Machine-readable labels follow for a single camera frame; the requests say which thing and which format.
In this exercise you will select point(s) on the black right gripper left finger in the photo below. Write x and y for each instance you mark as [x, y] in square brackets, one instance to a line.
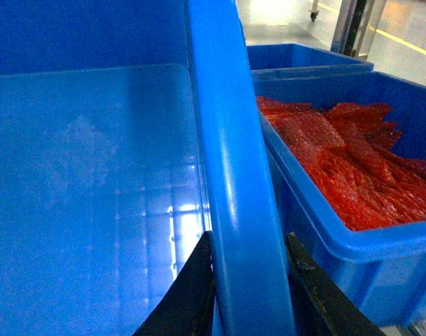
[187, 308]

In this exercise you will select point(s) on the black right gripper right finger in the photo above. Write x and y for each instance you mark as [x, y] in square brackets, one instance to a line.
[320, 307]

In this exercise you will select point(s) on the large blue plastic crate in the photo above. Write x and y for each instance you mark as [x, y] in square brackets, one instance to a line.
[127, 129]

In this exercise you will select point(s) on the blue bin with red sheets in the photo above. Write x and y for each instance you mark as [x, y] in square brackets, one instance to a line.
[383, 272]

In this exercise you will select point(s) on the red plastic sheets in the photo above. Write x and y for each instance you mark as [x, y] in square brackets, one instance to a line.
[347, 152]

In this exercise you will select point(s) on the far blue bin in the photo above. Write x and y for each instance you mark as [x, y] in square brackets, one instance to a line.
[293, 60]

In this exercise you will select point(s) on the metal shelf post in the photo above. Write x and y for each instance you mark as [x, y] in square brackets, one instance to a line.
[356, 27]

